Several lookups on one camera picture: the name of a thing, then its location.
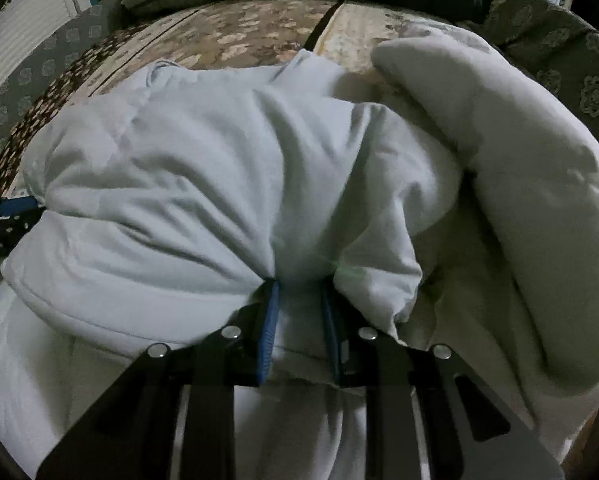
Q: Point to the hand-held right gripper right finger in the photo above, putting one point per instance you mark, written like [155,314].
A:
[332,332]

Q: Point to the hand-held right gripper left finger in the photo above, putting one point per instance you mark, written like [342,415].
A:
[269,332]

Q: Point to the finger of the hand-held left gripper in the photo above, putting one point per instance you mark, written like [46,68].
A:
[9,227]
[21,205]

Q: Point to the white duvet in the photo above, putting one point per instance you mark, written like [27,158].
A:
[204,170]

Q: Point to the grey medallion-patterned cushion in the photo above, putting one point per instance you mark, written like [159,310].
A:
[24,90]
[554,50]

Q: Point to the brown-bordered cream floral rug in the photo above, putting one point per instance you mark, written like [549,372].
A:
[219,35]

